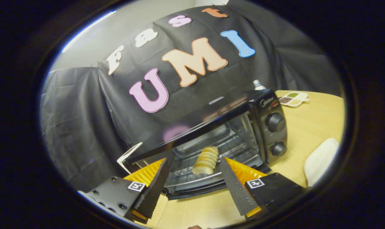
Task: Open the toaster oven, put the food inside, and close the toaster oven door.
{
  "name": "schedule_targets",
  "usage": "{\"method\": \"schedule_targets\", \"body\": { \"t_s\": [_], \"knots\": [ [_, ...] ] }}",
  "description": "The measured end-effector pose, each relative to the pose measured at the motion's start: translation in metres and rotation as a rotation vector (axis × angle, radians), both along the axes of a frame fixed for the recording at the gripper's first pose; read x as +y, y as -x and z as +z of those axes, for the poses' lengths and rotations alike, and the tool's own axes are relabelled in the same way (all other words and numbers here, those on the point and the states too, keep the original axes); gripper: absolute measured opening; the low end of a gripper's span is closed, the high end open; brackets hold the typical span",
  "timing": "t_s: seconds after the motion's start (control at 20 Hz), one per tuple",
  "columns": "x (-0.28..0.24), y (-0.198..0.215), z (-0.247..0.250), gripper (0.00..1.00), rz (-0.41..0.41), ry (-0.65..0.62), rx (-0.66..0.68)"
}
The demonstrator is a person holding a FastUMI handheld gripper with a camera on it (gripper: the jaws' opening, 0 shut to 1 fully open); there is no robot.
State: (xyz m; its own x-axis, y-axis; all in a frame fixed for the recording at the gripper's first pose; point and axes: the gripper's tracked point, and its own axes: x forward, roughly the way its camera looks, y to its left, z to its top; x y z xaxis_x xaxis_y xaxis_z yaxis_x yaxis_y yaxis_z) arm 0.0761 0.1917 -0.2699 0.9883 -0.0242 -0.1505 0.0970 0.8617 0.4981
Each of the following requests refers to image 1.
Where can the pale yellow sliced bread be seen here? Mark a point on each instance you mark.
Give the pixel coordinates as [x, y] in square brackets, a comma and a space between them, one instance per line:
[206, 160]

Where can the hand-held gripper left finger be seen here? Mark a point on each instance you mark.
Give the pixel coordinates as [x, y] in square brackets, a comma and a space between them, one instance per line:
[154, 190]

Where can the white divided condiment dish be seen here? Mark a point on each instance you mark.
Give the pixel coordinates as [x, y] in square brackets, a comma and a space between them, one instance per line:
[293, 99]

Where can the white pop-up toaster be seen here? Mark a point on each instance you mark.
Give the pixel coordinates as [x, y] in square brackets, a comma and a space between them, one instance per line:
[128, 154]

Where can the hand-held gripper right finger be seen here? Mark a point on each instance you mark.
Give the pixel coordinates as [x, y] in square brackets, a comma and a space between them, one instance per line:
[237, 190]

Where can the black backdrop cloth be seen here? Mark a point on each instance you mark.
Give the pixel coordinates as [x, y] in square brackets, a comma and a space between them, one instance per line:
[84, 111]

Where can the white plate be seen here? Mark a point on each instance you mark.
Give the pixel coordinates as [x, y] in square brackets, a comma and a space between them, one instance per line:
[319, 159]

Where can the pink label bottle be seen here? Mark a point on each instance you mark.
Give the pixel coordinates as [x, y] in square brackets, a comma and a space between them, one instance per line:
[258, 85]

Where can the black toaster oven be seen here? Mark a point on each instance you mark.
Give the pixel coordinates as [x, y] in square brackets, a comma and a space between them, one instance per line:
[275, 127]

